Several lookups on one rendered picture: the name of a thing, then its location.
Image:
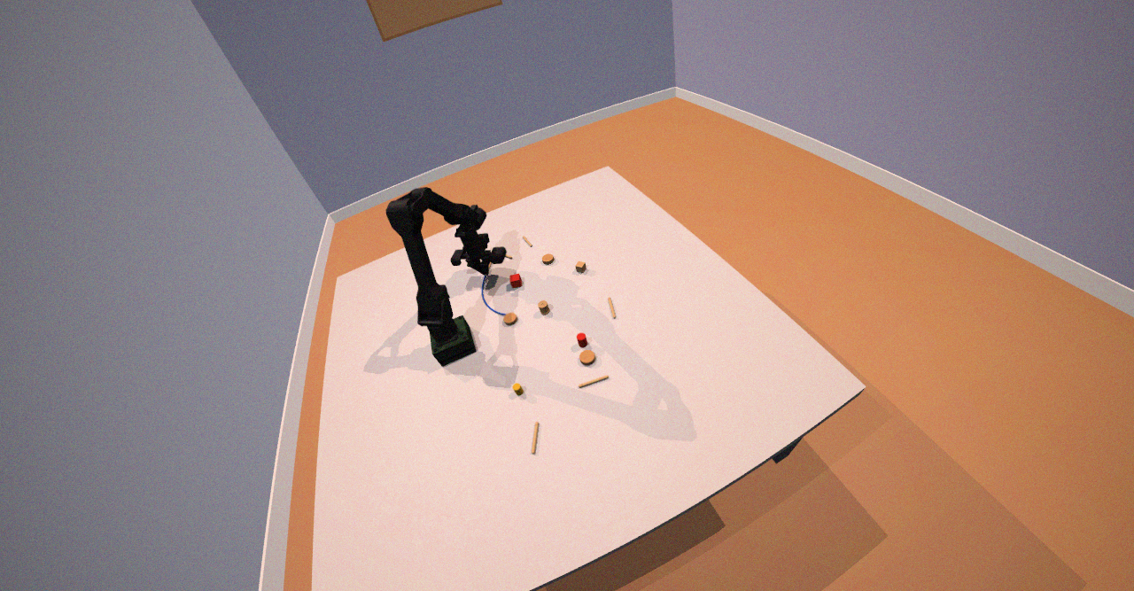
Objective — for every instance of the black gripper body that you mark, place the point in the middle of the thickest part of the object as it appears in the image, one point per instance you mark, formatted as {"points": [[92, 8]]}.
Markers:
{"points": [[478, 252]]}

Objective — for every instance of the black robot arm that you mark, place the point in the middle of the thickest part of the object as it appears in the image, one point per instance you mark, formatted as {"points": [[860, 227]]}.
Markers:
{"points": [[406, 217]]}

